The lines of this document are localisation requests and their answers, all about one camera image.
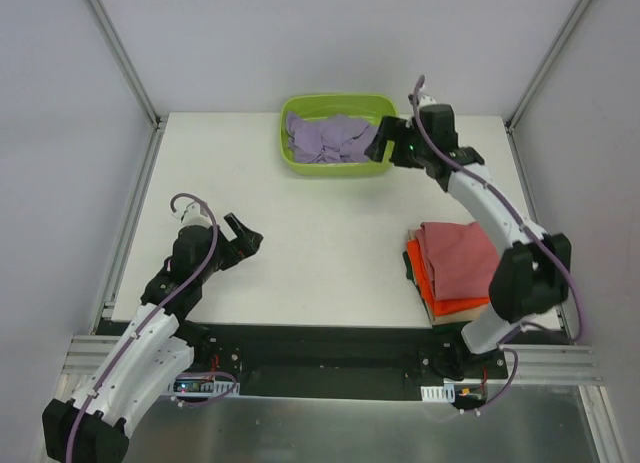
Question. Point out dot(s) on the purple t shirt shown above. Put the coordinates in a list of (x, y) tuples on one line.
[(338, 139)]

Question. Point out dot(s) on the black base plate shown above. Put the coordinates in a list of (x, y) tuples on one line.
[(390, 364)]

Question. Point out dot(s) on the left controller board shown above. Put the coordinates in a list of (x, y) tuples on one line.
[(191, 390)]

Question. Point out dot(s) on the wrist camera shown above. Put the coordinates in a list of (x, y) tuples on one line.
[(420, 98), (191, 214)]

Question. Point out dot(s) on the dark green folded t shirt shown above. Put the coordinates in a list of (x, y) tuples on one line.
[(456, 318)]

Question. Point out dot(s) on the right controller board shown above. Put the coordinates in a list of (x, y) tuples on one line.
[(443, 403)]

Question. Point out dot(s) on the pink folded t shirt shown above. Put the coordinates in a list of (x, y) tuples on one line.
[(460, 260)]

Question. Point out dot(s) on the controller board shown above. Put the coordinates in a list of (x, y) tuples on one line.
[(443, 403), (191, 390)]

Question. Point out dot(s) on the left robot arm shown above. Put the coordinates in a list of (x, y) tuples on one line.
[(96, 423)]

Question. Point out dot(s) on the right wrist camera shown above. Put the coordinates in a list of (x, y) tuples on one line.
[(420, 98)]

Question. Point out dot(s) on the aluminium frame post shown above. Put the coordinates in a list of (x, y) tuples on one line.
[(564, 34), (123, 61)]

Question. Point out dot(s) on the left aluminium frame post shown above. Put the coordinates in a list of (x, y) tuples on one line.
[(123, 61)]

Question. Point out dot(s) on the orange folded t shirt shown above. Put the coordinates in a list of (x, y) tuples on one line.
[(430, 288)]

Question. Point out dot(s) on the green plastic basin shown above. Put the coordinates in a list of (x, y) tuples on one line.
[(371, 107)]

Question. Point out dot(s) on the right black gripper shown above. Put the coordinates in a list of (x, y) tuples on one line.
[(396, 140)]

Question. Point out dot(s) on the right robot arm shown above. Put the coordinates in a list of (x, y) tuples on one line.
[(533, 273)]

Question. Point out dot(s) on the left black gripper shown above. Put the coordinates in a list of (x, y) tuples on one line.
[(232, 248)]

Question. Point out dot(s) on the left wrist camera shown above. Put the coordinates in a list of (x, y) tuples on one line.
[(191, 214)]

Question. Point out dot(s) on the beige folded t shirt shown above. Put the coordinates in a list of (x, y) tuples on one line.
[(455, 315)]

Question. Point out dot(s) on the right aluminium frame post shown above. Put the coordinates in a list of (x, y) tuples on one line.
[(564, 34)]

